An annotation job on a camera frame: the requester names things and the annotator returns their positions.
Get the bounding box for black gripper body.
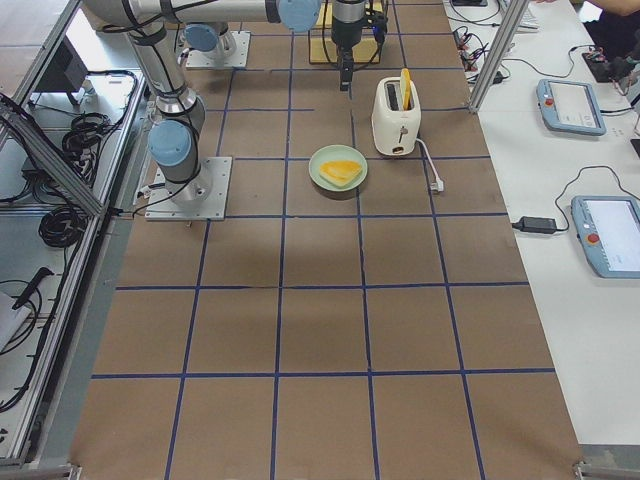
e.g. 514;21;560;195
331;0;362;49

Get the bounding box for white toaster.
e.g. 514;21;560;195
371;76;422;156

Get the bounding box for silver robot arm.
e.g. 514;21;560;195
86;1;323;212
184;22;237;61

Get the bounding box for yellow toast slice in toaster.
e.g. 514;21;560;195
399;68;412;111

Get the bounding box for light green plate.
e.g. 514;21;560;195
308;145;368;192

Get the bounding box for triangular toast on plate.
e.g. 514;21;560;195
319;160;362;187

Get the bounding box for upper blue teach pendant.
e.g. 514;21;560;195
536;79;607;136

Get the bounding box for blue teach pendant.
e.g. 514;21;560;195
536;79;607;136
571;196;639;279

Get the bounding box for black power adapter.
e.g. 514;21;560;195
511;216;558;235

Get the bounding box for lower blue teach pendant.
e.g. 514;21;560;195
571;196;639;279

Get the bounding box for wire basket with wood block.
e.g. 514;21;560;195
307;1;388;68

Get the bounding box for white toaster power cord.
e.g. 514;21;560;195
415;138;448;193

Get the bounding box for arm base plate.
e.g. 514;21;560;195
185;24;251;70
144;157;232;221

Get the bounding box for aluminium frame post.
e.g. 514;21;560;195
468;0;528;113

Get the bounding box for aluminium frame rail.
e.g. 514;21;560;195
1;94;105;217

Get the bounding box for coiled black cables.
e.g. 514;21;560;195
38;204;86;250

